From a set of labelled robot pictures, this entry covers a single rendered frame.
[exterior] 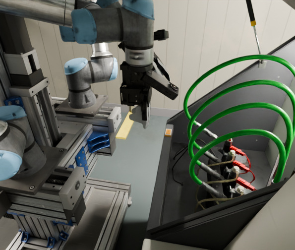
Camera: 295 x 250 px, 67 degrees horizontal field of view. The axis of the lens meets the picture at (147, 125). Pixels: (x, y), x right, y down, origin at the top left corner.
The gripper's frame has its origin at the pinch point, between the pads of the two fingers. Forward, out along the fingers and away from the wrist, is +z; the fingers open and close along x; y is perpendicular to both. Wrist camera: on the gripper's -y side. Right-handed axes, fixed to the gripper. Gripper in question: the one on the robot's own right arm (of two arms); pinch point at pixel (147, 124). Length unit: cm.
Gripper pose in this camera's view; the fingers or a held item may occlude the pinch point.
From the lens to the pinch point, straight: 70.8
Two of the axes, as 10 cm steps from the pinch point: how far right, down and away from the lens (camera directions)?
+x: -1.7, 5.5, -8.2
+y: -9.9, -0.9, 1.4
